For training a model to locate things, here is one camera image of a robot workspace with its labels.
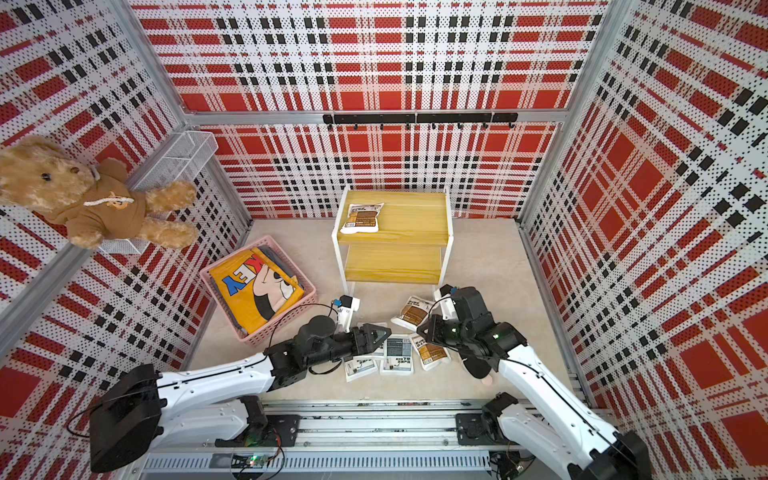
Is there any blue coffee bag right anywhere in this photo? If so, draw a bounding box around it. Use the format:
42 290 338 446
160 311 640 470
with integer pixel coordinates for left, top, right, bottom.
380 334 414 376

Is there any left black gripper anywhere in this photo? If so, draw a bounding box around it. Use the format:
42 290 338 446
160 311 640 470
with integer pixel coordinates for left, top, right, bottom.
307 323 392 368

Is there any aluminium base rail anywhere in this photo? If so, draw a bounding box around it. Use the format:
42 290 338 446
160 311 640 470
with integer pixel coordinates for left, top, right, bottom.
128 399 625 475

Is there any black hook rail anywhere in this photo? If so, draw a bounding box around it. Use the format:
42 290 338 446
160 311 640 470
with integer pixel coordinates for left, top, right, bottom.
322 112 519 128

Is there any blue coffee bag left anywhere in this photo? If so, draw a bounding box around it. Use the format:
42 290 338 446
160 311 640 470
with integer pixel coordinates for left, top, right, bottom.
344 358 379 382

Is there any small doll black hat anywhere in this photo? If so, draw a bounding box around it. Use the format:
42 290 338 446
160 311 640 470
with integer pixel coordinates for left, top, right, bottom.
460 354 494 386

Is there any brown coffee bag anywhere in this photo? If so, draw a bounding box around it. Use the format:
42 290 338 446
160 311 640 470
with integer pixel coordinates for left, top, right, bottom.
391 296 433 332
339 203 384 235
409 333 451 371

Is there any brown teddy bear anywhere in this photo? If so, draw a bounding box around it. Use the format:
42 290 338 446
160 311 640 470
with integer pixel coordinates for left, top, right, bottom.
1 136 199 250

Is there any blue coffee bag middle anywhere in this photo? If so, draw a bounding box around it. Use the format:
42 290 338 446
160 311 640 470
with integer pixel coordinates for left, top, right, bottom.
357 322 391 360

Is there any pink plastic basket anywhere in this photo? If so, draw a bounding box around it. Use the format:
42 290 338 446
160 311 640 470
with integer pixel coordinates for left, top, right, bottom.
200 235 317 346

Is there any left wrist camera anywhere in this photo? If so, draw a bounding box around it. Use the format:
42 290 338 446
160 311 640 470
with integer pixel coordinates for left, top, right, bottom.
334 295 360 333

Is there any green circuit board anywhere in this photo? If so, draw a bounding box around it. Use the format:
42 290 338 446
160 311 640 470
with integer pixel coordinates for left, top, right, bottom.
231 454 273 471

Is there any blue coffee bag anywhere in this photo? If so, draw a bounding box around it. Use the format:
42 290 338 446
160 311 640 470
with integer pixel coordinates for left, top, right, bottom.
380 334 414 376
357 322 391 360
344 358 379 382

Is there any yellow two-tier shelf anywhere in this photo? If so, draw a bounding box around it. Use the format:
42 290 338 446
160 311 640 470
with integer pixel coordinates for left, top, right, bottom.
331 187 454 295

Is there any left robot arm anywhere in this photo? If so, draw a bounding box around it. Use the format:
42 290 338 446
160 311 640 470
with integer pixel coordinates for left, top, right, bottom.
84 315 391 473

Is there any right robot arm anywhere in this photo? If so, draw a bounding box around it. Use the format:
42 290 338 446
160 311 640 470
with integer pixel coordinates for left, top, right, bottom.
417 285 652 479

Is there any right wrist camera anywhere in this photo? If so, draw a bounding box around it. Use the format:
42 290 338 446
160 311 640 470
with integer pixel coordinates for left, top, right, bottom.
432 284 458 320

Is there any yellow printed cloth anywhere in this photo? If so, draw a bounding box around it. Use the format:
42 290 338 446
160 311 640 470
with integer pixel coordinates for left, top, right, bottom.
207 245 305 337

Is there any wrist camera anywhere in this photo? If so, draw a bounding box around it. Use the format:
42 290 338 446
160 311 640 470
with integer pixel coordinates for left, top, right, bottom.
432 284 458 320
334 295 360 333

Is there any clear wire wall basket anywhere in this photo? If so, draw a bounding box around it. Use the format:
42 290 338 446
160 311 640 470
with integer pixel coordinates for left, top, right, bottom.
62 132 215 254

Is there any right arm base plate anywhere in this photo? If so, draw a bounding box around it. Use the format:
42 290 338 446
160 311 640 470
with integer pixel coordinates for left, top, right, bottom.
455 413 509 446

